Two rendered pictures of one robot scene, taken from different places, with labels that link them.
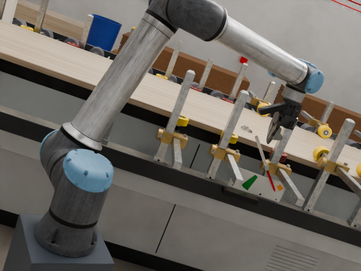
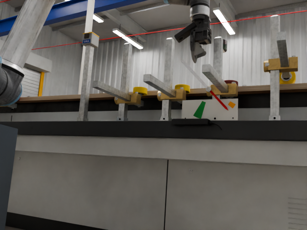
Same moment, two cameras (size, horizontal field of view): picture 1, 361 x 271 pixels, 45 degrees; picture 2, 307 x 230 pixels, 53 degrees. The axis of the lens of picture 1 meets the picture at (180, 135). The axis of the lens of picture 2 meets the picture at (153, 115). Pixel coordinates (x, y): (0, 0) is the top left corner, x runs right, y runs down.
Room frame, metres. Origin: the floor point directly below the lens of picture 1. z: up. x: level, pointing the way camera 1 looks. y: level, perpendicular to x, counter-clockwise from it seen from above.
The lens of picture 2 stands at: (0.62, -0.97, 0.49)
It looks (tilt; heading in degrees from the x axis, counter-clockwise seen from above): 9 degrees up; 34
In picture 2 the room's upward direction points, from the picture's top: 4 degrees clockwise
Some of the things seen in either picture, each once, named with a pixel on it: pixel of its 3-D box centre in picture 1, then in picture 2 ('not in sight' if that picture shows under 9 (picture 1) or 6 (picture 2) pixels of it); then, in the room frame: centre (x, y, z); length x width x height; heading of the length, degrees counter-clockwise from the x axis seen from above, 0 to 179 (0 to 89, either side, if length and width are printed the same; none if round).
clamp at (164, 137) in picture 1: (171, 138); (127, 99); (1.86, 0.03, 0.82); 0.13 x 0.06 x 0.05; 98
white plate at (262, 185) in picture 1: (257, 185); (208, 110); (1.90, -0.41, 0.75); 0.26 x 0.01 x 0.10; 98
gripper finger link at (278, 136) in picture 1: (276, 136); (198, 51); (1.82, -0.38, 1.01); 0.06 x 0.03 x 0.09; 98
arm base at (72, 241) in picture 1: (70, 224); not in sight; (1.18, 0.22, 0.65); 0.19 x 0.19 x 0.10
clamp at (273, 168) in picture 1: (274, 168); (222, 90); (1.93, -0.46, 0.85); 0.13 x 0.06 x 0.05; 98
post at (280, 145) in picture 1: (272, 162); (217, 86); (1.92, -0.44, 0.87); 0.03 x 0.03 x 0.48; 8
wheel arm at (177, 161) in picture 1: (175, 147); (120, 95); (1.77, 0.00, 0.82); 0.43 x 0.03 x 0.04; 8
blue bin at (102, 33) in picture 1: (100, 39); not in sight; (7.39, 1.86, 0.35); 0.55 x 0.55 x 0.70
